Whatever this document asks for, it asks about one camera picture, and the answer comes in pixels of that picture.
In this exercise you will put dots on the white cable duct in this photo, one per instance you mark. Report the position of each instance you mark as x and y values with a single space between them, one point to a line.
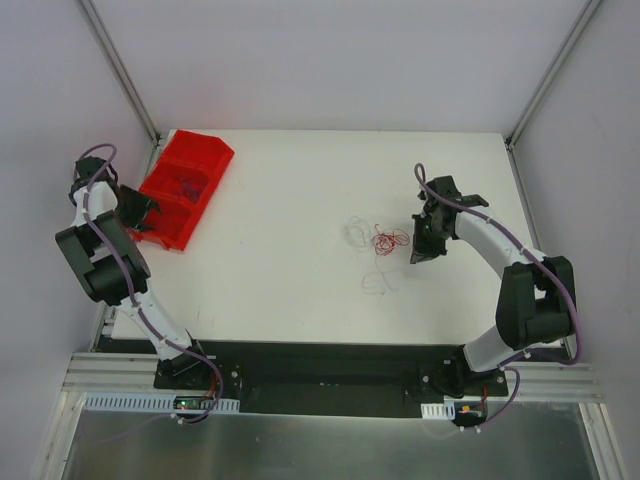
157 403
450 409

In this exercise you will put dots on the right aluminium frame post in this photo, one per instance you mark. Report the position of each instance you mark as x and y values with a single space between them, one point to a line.
578 29

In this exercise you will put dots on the left aluminium frame post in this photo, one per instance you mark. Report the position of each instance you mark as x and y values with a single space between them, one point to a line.
98 29

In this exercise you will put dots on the left white cable duct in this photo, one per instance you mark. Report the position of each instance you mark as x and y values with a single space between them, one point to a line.
157 403

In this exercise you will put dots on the right white cable duct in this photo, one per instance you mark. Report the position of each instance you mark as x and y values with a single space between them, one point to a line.
450 409

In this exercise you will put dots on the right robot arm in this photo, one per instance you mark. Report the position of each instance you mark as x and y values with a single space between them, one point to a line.
536 301

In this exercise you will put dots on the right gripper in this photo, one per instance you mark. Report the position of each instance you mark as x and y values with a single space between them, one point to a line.
428 236

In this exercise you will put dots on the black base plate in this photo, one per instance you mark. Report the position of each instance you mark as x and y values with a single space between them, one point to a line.
327 379

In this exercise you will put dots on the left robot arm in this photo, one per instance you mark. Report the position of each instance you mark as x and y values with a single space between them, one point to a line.
110 268

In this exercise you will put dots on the red plastic bin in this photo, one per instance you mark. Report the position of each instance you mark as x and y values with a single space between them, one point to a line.
183 181

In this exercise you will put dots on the aluminium frame post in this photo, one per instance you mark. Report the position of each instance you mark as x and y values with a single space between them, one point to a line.
578 29
98 29

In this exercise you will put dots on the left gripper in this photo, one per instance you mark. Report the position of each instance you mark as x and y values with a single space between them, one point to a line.
138 211

